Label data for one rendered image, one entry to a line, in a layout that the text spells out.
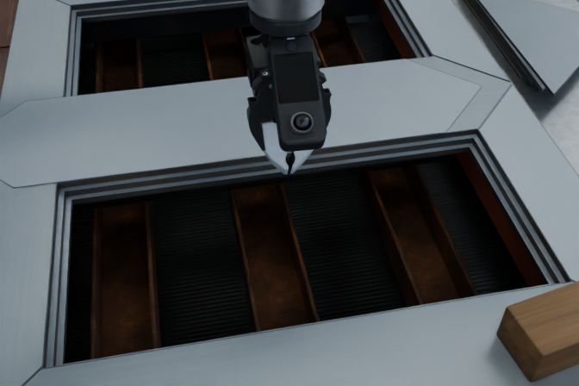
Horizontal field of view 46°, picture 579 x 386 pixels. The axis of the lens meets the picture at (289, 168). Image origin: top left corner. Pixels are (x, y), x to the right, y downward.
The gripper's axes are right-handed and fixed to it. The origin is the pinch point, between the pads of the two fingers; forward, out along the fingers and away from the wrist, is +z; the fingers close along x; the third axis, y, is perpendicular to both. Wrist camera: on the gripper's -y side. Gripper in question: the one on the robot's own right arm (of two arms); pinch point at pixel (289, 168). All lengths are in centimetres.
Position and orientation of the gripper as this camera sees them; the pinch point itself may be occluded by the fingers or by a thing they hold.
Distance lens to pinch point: 79.5
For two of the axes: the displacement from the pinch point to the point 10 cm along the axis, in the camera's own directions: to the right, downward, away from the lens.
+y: -1.9, -6.7, 7.2
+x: -9.8, 1.3, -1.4
